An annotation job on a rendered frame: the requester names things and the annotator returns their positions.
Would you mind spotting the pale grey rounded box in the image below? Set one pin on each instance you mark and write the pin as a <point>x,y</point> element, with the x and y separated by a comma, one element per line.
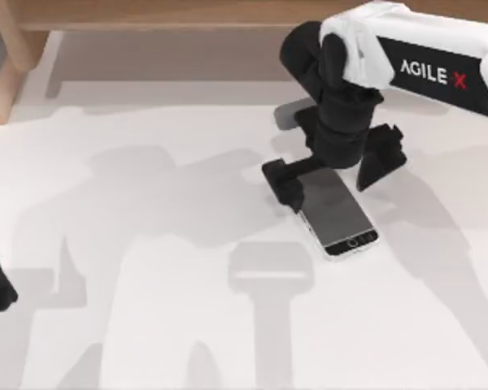
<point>285,115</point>

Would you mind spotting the wooden cupboard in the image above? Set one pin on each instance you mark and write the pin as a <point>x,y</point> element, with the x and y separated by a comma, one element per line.
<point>179,14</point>

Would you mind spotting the black and silver smartphone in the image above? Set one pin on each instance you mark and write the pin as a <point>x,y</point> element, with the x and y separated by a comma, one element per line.
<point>337,211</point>

